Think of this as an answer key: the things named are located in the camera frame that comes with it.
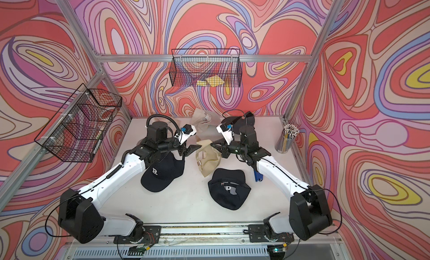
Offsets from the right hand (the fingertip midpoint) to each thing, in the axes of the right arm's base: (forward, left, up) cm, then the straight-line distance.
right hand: (213, 147), depth 77 cm
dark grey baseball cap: (+22, -18, -8) cm, 30 cm away
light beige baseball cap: (+35, +5, -18) cm, 40 cm away
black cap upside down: (-11, -8, -21) cm, 25 cm away
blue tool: (-6, -24, -20) cm, 32 cm away
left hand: (+2, +7, +4) cm, 8 cm away
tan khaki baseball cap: (0, +3, -9) cm, 9 cm away
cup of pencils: (+11, -41, -5) cm, 42 cm away
